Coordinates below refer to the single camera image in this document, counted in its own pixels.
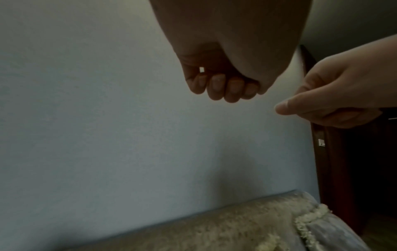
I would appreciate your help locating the person's left hand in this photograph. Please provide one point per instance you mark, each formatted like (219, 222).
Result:
(235, 36)

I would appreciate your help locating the dark wooden door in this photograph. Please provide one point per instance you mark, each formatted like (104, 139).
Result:
(356, 171)

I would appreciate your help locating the small white door latch plate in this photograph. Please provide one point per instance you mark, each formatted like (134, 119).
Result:
(321, 142)

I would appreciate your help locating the grey cushion with cream fringe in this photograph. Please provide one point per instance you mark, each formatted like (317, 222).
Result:
(332, 232)

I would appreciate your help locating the beige fluffy sofa cover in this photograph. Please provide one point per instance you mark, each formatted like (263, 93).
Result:
(223, 228)

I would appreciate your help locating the person's right hand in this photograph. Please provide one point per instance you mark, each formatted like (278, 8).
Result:
(347, 83)

